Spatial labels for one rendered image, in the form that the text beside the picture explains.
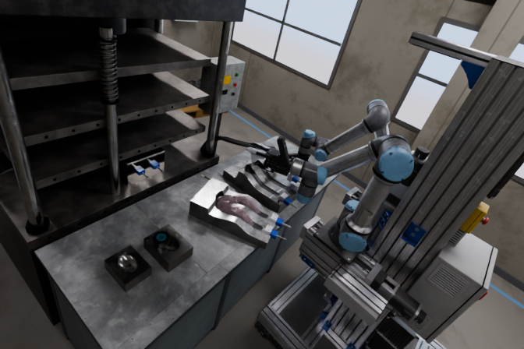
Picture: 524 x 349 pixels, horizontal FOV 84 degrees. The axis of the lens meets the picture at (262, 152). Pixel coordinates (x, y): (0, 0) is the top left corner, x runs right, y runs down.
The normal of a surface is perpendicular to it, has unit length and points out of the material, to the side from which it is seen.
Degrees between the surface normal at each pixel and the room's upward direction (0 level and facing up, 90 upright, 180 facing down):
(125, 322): 0
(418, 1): 90
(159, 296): 0
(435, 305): 90
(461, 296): 90
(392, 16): 90
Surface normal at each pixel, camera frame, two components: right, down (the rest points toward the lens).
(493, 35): -0.68, 0.26
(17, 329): 0.22, -0.82
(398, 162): -0.27, 0.34
